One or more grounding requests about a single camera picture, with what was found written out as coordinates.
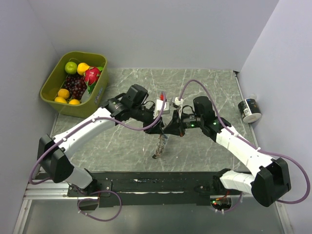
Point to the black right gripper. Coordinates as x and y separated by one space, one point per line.
175 126

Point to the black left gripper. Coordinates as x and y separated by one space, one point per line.
156 128

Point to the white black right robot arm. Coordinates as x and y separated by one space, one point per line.
269 178

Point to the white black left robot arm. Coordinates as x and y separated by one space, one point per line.
54 153

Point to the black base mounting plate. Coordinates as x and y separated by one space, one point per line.
153 188

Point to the black white tape roll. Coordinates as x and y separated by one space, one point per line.
249 110

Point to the pink dragon fruit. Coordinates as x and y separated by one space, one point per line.
91 76

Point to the orange fruit front right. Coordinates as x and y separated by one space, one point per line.
74 102

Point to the orange fruit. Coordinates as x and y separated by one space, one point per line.
64 93
74 102

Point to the purple grape bunch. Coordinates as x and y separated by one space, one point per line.
75 85

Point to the orange fruit upper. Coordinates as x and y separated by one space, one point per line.
64 93

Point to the yellow lemon front left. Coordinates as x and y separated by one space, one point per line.
60 100

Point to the green apple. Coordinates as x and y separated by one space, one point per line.
71 68

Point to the olive green plastic bin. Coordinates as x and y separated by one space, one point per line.
89 102

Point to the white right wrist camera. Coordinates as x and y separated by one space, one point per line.
177 103

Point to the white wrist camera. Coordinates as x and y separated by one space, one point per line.
161 104
177 103

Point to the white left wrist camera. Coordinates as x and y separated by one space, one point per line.
161 104

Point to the aluminium rail frame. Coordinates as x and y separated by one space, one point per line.
46 209

